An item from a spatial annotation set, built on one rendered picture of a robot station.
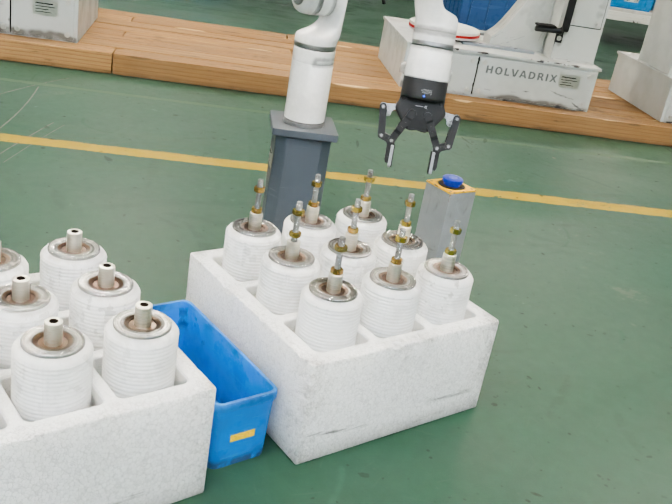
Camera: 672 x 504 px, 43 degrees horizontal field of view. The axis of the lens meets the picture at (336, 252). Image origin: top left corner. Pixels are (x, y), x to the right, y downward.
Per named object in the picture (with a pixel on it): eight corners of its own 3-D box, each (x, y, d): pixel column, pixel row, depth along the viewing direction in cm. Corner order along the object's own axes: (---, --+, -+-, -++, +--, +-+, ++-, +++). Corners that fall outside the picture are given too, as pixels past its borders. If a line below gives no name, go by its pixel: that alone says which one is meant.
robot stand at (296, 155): (254, 227, 209) (269, 109, 196) (312, 233, 211) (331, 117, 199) (256, 252, 195) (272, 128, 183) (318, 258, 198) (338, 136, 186)
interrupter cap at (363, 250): (370, 244, 147) (371, 241, 147) (371, 263, 140) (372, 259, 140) (327, 238, 147) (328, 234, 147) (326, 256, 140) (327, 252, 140)
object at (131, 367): (87, 426, 118) (92, 313, 111) (150, 409, 124) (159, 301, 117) (115, 467, 112) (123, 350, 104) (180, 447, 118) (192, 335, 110)
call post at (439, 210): (395, 320, 176) (425, 181, 164) (420, 314, 181) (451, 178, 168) (417, 337, 171) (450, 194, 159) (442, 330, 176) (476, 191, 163)
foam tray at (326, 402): (181, 339, 156) (189, 252, 149) (348, 306, 179) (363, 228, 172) (295, 466, 129) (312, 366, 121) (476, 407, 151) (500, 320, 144)
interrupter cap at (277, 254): (275, 270, 132) (276, 266, 132) (262, 249, 138) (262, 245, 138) (320, 269, 135) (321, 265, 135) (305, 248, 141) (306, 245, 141)
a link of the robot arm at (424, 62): (449, 81, 148) (456, 45, 146) (454, 84, 137) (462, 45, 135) (398, 73, 148) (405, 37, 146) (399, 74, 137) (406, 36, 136)
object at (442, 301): (398, 370, 145) (419, 277, 138) (397, 342, 154) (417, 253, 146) (453, 380, 145) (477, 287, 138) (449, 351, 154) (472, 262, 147)
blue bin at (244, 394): (124, 369, 144) (128, 308, 140) (182, 357, 151) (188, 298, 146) (208, 475, 124) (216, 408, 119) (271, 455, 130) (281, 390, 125)
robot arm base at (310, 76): (282, 114, 194) (292, 39, 187) (321, 119, 196) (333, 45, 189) (284, 126, 186) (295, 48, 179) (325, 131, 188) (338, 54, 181)
